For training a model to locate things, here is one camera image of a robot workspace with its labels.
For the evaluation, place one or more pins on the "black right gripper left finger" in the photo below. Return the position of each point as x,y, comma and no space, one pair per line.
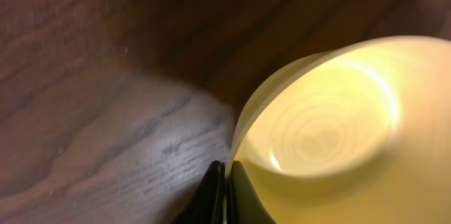
206,204

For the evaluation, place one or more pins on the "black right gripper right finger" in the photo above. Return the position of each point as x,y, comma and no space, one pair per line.
243,204

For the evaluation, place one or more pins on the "yellow bowl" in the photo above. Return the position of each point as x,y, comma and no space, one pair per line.
359,134

